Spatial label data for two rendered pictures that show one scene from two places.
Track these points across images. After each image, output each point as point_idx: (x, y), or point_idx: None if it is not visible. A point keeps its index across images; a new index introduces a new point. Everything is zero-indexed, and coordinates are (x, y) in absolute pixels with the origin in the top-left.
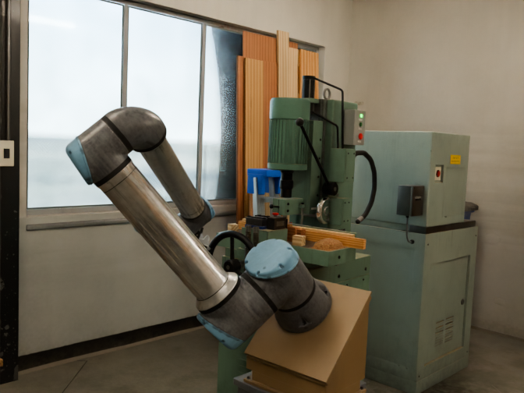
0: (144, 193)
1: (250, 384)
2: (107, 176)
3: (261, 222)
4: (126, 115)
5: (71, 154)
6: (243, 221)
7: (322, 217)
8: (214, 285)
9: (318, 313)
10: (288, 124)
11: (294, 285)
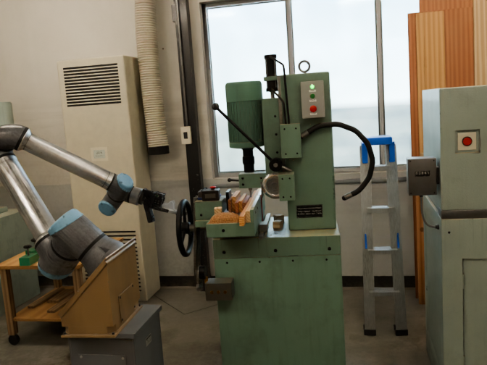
0: (3, 176)
1: None
2: None
3: (198, 194)
4: None
5: None
6: (254, 191)
7: (267, 192)
8: (35, 235)
9: (90, 267)
10: (229, 106)
11: (64, 242)
